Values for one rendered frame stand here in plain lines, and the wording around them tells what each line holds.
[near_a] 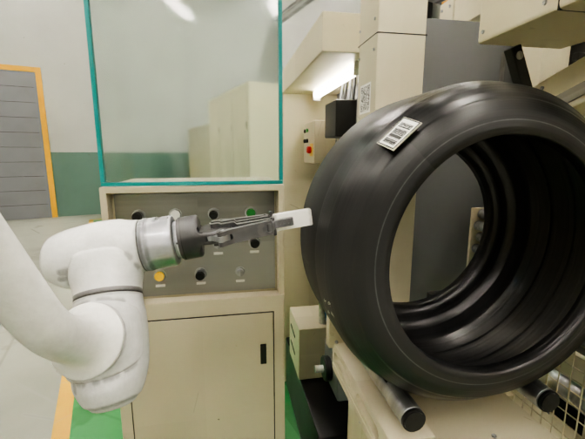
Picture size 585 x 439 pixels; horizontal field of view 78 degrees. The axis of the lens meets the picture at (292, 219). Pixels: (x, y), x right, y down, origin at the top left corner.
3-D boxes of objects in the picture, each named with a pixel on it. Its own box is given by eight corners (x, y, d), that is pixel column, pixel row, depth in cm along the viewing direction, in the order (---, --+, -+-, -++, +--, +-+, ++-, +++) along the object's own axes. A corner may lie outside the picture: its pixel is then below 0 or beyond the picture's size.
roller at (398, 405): (346, 340, 98) (338, 327, 97) (360, 330, 98) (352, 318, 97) (411, 438, 64) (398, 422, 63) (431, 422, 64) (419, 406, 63)
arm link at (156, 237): (144, 214, 65) (178, 209, 66) (155, 262, 67) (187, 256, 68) (131, 224, 57) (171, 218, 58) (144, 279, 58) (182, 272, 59)
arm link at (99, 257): (151, 226, 69) (156, 295, 64) (63, 241, 66) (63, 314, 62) (131, 205, 59) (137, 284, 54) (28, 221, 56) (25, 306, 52)
